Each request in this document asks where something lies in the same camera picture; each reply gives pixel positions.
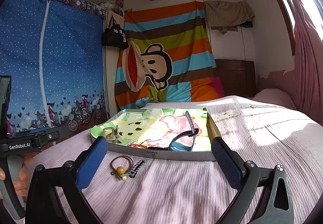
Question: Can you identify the beige hair claw clip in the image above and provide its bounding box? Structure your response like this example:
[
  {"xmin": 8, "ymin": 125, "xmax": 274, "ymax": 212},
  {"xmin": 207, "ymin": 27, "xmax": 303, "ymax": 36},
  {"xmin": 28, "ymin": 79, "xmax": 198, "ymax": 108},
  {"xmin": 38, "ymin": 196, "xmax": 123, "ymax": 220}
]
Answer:
[{"xmin": 103, "ymin": 126, "xmax": 122, "ymax": 144}]

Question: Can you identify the brown hair tie yellow bead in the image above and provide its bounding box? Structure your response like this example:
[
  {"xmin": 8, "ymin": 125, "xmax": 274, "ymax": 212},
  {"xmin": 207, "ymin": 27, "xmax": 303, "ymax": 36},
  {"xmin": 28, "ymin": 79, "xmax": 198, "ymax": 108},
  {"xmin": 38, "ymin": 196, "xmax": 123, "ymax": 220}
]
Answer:
[{"xmin": 110, "ymin": 155, "xmax": 134, "ymax": 181}]

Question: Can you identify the red braided string bracelet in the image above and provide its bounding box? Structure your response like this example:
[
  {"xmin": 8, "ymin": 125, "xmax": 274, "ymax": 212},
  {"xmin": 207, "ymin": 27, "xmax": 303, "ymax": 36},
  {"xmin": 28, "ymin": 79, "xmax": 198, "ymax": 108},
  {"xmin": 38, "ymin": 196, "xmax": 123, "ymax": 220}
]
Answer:
[{"xmin": 127, "ymin": 139, "xmax": 150, "ymax": 150}]

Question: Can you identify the black white checkered hair clip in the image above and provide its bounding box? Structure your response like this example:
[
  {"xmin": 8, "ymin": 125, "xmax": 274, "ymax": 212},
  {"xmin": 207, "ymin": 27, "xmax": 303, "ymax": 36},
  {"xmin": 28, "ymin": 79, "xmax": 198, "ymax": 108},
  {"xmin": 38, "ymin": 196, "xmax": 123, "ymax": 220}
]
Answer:
[{"xmin": 129, "ymin": 160, "xmax": 146, "ymax": 178}]

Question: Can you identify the blue kids smartwatch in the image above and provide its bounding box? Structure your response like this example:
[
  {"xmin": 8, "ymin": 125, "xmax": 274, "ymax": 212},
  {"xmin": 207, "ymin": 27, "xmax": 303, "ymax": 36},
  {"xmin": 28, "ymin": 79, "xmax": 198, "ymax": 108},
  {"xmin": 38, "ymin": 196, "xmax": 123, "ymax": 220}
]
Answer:
[{"xmin": 168, "ymin": 111, "xmax": 199, "ymax": 152}]

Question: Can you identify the person's left hand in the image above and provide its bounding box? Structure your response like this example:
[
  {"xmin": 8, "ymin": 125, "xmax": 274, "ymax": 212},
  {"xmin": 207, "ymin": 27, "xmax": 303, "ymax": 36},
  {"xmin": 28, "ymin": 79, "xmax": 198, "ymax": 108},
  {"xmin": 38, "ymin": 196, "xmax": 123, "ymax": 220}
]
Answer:
[{"xmin": 13, "ymin": 155, "xmax": 33, "ymax": 197}]

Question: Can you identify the pink striped bed sheet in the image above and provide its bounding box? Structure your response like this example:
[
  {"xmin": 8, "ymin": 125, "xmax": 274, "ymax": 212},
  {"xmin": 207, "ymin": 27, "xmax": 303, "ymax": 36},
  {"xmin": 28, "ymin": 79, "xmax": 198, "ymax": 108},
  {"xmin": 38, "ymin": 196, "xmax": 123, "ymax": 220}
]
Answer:
[{"xmin": 33, "ymin": 96, "xmax": 322, "ymax": 223}]

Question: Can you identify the grey shallow cardboard box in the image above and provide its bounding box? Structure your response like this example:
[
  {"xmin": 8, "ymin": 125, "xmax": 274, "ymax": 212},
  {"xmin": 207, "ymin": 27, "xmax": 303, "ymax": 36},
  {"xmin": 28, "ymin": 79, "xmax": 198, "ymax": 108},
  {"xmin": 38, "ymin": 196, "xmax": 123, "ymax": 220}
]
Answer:
[{"xmin": 90, "ymin": 108, "xmax": 220, "ymax": 161}]

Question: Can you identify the blue bicycle print wardrobe cover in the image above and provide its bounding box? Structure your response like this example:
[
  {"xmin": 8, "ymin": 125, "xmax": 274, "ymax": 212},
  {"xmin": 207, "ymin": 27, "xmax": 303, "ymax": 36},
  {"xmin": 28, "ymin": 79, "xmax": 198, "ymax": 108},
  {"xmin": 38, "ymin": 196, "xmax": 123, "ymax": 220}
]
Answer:
[{"xmin": 1, "ymin": 0, "xmax": 107, "ymax": 134}]

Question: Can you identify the colourful printed paper liner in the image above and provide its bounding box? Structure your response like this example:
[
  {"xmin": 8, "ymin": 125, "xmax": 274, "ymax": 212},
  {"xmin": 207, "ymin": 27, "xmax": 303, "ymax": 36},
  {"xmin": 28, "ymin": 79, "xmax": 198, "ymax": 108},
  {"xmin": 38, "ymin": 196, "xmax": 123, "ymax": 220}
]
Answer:
[{"xmin": 90, "ymin": 108, "xmax": 211, "ymax": 152}]

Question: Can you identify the black hanging tote bag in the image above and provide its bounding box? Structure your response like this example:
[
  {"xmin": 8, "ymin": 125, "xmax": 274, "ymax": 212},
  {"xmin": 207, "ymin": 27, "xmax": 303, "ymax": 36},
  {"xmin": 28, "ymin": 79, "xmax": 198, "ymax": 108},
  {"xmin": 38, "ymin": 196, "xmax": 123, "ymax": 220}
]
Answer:
[{"xmin": 101, "ymin": 16, "xmax": 129, "ymax": 50}]

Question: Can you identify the pink pillow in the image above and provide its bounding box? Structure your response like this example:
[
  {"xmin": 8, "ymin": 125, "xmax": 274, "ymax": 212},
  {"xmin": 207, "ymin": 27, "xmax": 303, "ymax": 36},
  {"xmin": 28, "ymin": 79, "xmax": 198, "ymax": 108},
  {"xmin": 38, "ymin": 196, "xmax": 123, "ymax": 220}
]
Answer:
[{"xmin": 252, "ymin": 88, "xmax": 297, "ymax": 110}]

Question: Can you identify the pink window curtain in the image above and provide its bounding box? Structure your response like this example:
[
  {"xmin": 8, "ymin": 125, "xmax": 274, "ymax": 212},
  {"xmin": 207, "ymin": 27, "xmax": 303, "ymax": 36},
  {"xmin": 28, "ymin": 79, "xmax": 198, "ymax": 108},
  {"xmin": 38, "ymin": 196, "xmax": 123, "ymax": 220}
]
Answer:
[{"xmin": 252, "ymin": 0, "xmax": 323, "ymax": 126}]

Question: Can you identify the striped monkey print blanket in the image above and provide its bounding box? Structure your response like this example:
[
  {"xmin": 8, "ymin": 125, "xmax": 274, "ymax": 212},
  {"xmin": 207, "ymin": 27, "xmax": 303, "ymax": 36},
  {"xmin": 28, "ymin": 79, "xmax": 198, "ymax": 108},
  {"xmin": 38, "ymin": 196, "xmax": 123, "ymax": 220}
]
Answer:
[{"xmin": 114, "ymin": 1, "xmax": 224, "ymax": 109}]

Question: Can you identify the dark wooden headboard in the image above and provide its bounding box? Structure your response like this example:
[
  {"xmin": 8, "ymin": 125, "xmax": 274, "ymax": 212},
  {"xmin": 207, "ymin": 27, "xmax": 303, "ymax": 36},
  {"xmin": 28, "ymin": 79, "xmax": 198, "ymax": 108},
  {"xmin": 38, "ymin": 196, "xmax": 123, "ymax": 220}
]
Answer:
[{"xmin": 215, "ymin": 59, "xmax": 257, "ymax": 99}]

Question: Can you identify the khaki cloth hanging on wall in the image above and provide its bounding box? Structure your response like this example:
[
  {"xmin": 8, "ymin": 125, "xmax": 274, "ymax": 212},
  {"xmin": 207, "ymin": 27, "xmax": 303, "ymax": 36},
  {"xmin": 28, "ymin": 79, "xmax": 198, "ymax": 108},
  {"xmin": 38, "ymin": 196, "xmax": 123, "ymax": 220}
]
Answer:
[{"xmin": 205, "ymin": 0, "xmax": 255, "ymax": 35}]

